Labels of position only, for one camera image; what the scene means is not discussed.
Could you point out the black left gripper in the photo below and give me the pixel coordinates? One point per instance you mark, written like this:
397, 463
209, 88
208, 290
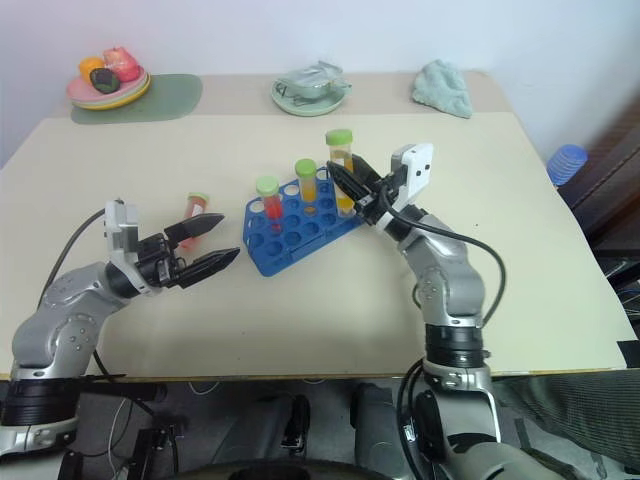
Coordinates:
155, 260

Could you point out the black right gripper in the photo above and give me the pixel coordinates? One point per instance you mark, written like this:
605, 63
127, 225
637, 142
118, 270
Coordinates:
380, 197

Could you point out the yellow liquid green-capped tube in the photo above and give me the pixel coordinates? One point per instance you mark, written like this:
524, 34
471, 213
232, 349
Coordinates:
306, 182
339, 147

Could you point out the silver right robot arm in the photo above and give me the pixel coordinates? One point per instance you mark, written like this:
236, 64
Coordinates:
445, 280

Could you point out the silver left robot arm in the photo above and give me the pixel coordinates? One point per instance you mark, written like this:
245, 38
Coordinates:
60, 320

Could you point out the blue test tube rack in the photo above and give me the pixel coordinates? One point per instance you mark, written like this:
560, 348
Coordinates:
300, 240

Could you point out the red liquid pink-capped tube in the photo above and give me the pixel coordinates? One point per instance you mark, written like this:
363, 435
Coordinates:
196, 205

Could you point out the red liquid green-capped tube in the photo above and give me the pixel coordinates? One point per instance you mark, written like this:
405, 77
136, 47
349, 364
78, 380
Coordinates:
272, 207

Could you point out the light green saucer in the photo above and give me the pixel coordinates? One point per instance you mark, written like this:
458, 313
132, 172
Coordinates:
310, 105

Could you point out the teal folded towel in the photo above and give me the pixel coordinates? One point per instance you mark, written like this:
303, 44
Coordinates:
442, 87

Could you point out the green placemat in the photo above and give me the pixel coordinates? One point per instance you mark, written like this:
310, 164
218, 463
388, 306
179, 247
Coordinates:
170, 97

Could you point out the stacked plates with toy fruit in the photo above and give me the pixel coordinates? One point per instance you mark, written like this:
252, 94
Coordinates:
135, 95

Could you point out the pink plate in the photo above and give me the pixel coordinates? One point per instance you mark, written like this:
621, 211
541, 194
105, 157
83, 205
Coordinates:
82, 95

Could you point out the dark toy avocado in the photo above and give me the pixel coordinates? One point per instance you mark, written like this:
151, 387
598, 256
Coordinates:
104, 80

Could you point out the black foot-shaped block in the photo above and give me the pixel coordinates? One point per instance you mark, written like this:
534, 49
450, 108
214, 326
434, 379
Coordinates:
296, 422

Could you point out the red toy apple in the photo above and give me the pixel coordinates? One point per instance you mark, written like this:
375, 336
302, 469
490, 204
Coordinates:
121, 62

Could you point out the blue ribbed cup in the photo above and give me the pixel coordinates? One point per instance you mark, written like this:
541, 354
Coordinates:
567, 162

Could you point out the orange toy fruit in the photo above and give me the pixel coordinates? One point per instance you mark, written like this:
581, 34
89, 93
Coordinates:
90, 66

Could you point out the dark green cloth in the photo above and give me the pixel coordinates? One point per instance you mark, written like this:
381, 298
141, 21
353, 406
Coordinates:
575, 415

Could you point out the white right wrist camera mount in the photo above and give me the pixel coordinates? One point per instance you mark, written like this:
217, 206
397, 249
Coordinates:
417, 167

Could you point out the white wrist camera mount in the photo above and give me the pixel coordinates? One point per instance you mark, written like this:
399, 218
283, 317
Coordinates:
122, 225
417, 167

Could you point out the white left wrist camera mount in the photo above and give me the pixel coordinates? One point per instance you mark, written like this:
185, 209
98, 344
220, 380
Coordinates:
122, 225

